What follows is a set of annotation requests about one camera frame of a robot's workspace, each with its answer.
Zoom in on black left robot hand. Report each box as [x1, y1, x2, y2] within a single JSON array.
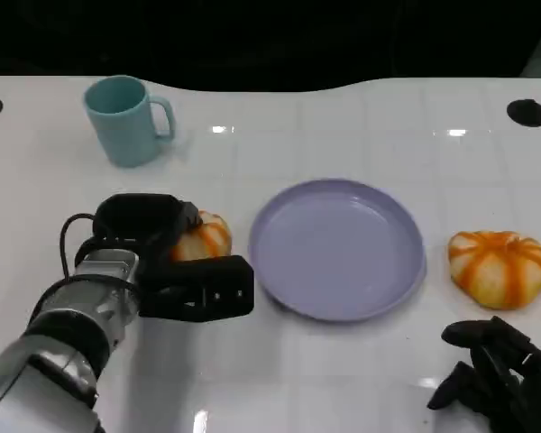
[[92, 193, 203, 272]]

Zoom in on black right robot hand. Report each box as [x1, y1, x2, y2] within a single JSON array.
[[426, 315, 541, 433]]

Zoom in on orange white toy bread roll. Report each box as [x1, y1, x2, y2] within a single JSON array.
[[447, 230, 541, 310], [170, 209, 233, 263]]

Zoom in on pale green mug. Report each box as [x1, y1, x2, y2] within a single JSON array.
[[83, 75, 177, 169]]

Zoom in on lilac plate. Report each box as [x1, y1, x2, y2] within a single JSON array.
[[247, 179, 427, 322]]

